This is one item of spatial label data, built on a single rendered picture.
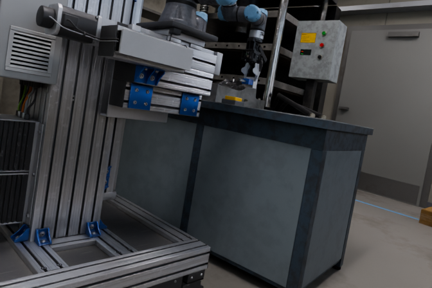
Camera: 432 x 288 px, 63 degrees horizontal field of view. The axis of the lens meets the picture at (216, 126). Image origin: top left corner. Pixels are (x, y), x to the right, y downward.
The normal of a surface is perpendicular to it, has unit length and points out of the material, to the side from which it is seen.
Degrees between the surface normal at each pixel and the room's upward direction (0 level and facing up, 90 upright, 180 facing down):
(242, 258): 90
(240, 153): 90
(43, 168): 90
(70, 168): 90
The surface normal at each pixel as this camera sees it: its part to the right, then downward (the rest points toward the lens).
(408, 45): -0.69, -0.07
